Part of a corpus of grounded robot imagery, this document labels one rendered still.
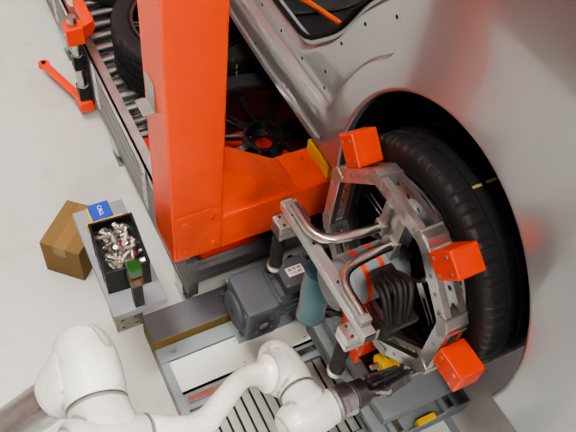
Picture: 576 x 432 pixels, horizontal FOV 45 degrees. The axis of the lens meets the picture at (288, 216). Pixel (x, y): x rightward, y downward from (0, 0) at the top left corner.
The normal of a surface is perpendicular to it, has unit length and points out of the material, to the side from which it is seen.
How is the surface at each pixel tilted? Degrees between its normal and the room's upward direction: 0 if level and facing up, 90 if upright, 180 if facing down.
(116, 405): 29
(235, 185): 90
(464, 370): 0
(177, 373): 0
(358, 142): 45
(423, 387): 0
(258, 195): 90
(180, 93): 90
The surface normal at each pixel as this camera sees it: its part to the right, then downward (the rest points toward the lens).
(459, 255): 0.33, -0.08
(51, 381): -0.58, -0.26
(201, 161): 0.45, 0.73
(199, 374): 0.10, -0.62
